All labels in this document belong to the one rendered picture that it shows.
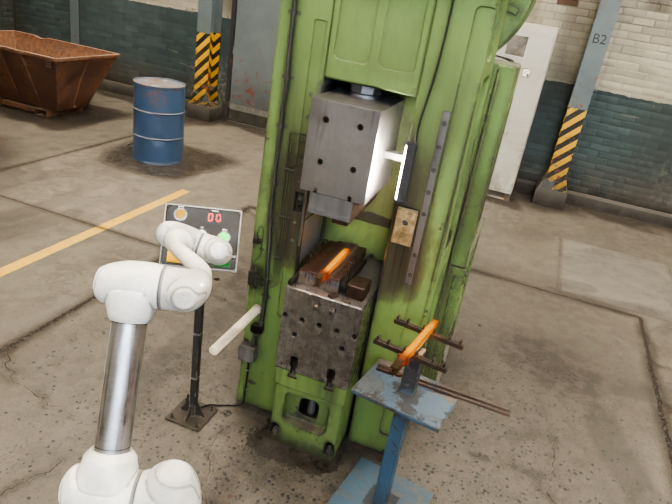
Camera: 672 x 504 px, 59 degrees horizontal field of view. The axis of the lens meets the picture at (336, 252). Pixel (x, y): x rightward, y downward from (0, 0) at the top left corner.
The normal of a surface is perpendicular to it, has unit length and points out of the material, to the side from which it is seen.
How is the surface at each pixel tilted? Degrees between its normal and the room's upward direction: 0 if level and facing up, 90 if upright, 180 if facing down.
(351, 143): 90
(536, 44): 90
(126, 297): 70
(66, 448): 0
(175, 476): 6
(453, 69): 90
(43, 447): 0
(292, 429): 90
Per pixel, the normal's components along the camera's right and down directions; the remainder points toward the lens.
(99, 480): 0.04, -0.07
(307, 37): -0.33, 0.34
